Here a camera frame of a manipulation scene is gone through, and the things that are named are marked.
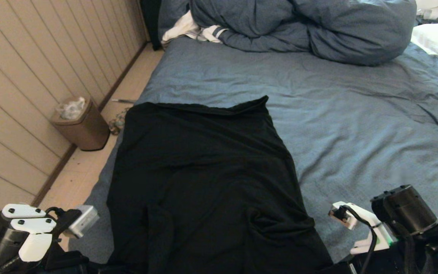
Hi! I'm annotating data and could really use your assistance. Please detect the black left camera bracket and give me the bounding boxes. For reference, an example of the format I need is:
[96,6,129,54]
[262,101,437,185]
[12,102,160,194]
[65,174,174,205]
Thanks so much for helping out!
[45,207,82,259]

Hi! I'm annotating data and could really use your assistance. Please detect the black bedside furniture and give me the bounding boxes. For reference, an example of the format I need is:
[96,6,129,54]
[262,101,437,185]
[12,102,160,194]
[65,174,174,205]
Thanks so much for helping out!
[140,0,163,51]

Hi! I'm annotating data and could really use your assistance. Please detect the blue bed sheet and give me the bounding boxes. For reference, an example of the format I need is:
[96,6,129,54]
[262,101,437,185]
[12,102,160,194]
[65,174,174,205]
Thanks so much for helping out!
[67,35,438,274]

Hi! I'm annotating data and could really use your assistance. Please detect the crumpled blue duvet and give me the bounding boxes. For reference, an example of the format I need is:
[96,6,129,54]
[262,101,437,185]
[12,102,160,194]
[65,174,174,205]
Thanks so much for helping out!
[158,0,418,66]

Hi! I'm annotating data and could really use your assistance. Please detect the black printed t-shirt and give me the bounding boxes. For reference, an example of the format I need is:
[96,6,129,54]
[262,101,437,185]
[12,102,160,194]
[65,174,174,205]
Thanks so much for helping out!
[105,96,334,274]

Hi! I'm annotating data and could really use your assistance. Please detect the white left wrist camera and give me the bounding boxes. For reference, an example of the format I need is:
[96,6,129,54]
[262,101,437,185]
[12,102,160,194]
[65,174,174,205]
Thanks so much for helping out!
[64,205,100,239]

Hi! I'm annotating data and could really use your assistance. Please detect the white striped garment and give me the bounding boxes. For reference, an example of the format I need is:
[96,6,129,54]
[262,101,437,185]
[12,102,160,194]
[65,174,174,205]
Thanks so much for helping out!
[161,10,228,43]

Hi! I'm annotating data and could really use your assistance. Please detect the green patterned slippers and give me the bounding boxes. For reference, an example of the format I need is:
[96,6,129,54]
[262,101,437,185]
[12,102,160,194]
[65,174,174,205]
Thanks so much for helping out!
[109,108,130,135]

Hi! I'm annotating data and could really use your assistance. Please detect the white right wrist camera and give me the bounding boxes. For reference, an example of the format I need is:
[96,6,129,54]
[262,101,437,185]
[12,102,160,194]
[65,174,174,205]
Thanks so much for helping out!
[328,202,398,255]

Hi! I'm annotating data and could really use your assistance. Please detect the bronze trash bin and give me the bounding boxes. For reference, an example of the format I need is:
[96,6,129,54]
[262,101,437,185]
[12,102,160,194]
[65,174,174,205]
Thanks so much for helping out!
[51,97,110,151]

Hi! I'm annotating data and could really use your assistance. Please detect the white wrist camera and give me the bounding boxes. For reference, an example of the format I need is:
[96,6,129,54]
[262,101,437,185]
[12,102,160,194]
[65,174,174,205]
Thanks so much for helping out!
[328,202,398,255]
[64,205,100,239]

